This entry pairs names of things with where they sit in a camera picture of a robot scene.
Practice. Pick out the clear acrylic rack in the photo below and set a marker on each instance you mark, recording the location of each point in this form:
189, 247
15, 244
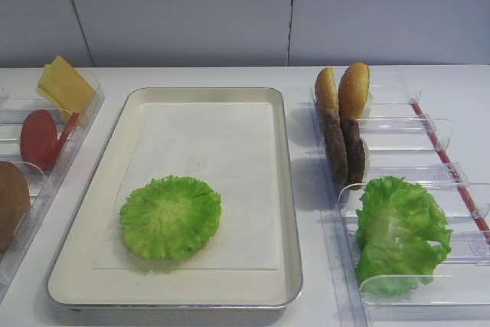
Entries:
401, 141
43, 185

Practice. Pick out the left brown meat patty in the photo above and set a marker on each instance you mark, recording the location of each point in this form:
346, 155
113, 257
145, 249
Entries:
335, 145

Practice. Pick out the clear acrylic right rack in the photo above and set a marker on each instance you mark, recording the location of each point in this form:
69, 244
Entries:
401, 141

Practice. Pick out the left bun slice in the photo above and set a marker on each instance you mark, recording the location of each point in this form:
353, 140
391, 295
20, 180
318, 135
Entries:
325, 90

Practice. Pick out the clear acrylic left rack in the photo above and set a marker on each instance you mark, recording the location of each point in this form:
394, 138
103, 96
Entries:
43, 185

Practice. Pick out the rear yellow cheese slice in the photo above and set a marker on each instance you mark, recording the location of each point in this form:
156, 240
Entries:
55, 100

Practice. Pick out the brown bun top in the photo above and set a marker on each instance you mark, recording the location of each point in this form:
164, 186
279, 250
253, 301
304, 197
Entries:
15, 201

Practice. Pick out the toasted bun bottom slice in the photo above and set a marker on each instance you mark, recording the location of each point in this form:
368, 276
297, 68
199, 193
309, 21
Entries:
194, 250

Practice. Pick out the right red tomato slice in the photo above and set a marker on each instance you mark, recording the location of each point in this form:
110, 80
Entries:
68, 129

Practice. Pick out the right brown meat patty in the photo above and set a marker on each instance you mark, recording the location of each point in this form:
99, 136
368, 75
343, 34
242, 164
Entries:
354, 145

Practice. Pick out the yellow cheese slice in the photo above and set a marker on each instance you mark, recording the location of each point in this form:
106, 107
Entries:
66, 82
55, 100

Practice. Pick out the green lettuce leaf in rack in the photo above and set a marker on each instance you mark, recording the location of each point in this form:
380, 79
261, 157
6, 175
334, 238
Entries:
403, 236

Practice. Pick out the cream metal tray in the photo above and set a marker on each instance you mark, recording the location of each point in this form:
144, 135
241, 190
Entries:
75, 281

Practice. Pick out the front yellow cheese slice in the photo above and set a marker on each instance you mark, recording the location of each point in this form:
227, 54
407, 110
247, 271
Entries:
66, 82

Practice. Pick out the green lettuce leaf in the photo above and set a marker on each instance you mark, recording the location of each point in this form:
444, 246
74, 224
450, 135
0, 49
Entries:
403, 236
170, 218

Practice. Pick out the right bun slice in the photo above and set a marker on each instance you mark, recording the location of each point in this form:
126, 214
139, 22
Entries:
353, 90

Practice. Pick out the red tomato slice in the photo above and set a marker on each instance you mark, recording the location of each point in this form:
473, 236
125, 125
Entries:
38, 139
68, 129

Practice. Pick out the brown meat patty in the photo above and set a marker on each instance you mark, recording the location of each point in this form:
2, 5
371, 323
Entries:
335, 145
354, 145

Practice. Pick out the left red tomato slice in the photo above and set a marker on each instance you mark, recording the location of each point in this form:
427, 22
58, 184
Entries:
38, 139

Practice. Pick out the white paper liner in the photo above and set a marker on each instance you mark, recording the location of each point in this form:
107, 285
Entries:
230, 146

